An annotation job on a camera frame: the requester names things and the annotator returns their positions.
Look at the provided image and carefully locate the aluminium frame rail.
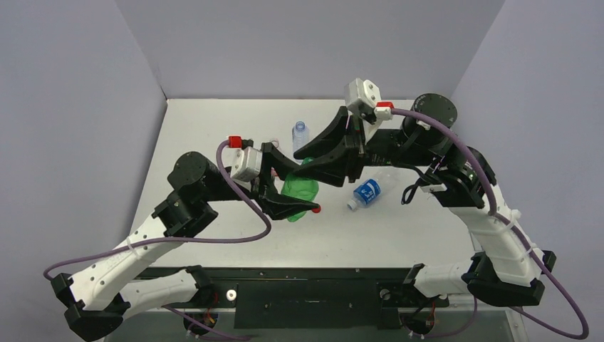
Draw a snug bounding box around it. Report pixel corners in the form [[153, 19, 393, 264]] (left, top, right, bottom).
[[432, 100, 529, 342]]

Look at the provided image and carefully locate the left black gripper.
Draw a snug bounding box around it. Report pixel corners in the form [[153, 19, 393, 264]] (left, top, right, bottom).
[[201, 146, 320, 217]]

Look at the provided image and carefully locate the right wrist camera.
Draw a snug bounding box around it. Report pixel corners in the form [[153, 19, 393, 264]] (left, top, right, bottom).
[[344, 78, 393, 143]]

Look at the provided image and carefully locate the clear bluish bottle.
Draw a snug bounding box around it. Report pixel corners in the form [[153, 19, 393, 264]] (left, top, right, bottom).
[[291, 121, 310, 155]]

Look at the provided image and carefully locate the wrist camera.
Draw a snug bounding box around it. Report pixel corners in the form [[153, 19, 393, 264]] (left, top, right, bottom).
[[228, 135, 262, 182], [344, 78, 393, 143]]

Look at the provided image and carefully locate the blue label small bottle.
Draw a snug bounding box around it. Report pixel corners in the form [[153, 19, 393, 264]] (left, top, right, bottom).
[[346, 168, 402, 212]]

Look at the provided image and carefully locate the green plastic bottle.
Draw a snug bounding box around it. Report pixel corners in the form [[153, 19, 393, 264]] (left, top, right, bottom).
[[281, 174, 319, 202]]

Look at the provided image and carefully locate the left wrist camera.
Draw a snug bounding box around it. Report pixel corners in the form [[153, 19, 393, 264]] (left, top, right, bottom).
[[228, 135, 262, 182]]

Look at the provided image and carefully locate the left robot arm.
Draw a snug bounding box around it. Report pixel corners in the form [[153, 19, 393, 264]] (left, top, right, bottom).
[[49, 139, 318, 341]]

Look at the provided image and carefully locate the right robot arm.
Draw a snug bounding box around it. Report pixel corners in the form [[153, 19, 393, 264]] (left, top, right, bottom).
[[294, 93, 556, 307]]

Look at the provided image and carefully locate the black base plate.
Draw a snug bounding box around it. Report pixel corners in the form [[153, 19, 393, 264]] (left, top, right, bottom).
[[173, 268, 449, 329]]

